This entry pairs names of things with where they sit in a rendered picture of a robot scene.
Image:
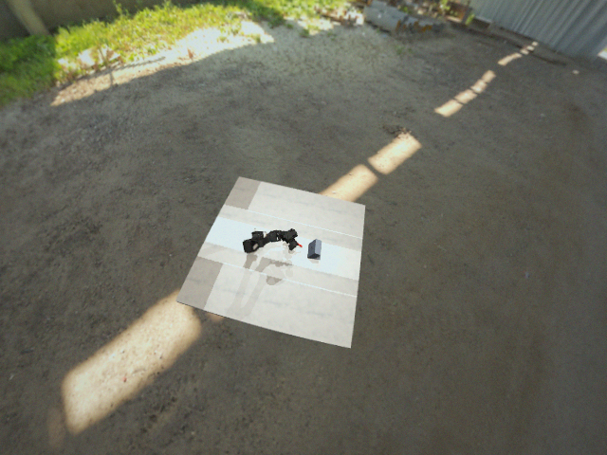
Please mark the grey sloped panel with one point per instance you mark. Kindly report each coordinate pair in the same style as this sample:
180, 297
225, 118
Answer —
314, 250

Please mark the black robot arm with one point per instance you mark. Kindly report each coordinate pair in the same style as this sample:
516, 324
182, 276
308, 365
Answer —
257, 238

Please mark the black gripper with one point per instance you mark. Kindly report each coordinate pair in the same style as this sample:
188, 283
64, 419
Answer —
292, 244

